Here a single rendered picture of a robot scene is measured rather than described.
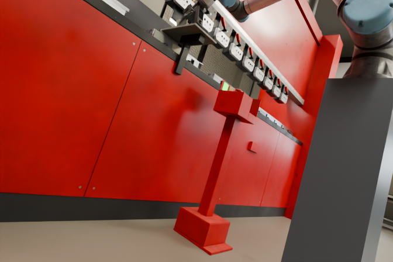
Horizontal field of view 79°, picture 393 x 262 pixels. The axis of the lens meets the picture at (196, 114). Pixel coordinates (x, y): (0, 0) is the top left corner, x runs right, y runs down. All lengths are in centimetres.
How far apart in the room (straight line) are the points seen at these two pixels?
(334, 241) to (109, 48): 101
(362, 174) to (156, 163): 90
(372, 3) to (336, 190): 51
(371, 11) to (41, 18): 100
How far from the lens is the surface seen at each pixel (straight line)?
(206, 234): 124
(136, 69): 114
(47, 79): 100
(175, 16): 149
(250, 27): 205
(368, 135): 78
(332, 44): 351
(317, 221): 79
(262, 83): 229
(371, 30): 83
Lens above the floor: 44
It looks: 8 degrees up
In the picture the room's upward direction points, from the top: 18 degrees clockwise
